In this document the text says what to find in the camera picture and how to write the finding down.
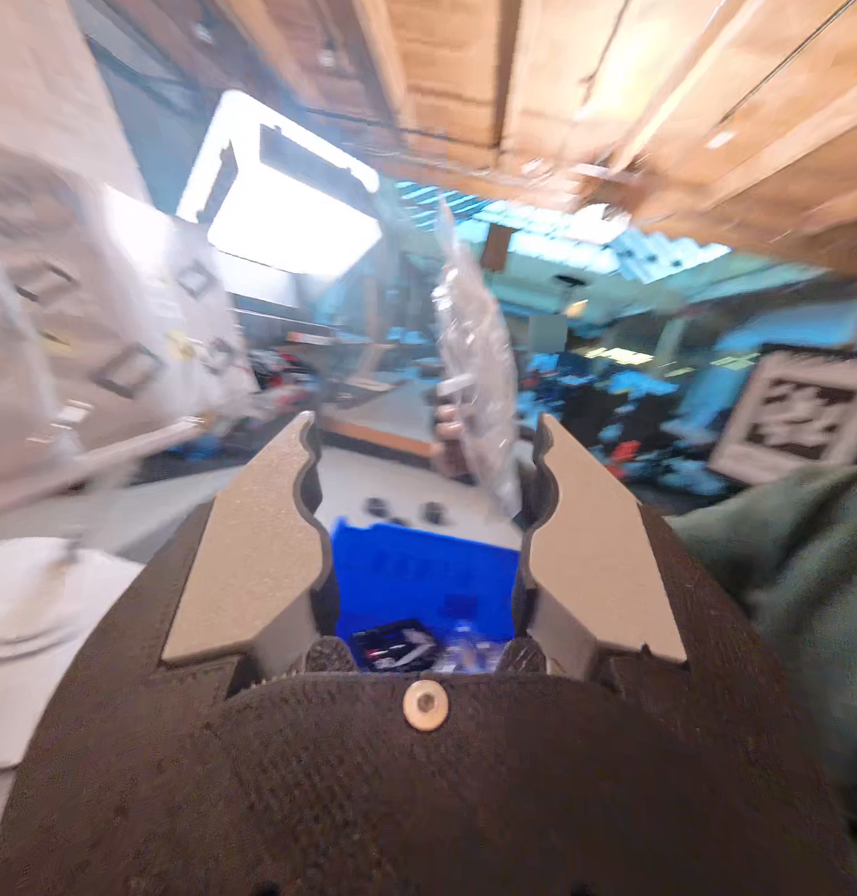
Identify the grey wood-edged table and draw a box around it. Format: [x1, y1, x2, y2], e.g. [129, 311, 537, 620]
[320, 381, 445, 464]

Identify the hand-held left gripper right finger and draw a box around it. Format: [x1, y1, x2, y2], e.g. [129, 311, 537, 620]
[511, 413, 688, 683]

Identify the person's green sweatshirt torso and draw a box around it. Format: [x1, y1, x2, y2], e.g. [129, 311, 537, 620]
[670, 462, 857, 837]

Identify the blue plastic bin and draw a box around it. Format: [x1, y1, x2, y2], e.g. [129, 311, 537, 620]
[330, 517, 525, 674]

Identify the small clear plastic bag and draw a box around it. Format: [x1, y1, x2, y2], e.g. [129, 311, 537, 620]
[432, 199, 522, 518]

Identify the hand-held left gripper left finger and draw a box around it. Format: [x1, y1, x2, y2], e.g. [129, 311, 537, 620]
[161, 410, 335, 690]

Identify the black white marker sign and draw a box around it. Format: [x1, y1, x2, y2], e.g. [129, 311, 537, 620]
[709, 343, 857, 489]

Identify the white lit panel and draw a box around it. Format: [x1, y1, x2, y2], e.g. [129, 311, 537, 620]
[176, 90, 385, 279]

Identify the clear bag of colourful pieces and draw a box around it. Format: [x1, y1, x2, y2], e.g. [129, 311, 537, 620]
[443, 619, 508, 674]

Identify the lego instruction booklet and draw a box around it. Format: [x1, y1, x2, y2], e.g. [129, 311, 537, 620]
[0, 140, 259, 494]

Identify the white book stand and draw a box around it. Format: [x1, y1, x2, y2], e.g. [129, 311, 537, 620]
[0, 413, 207, 771]

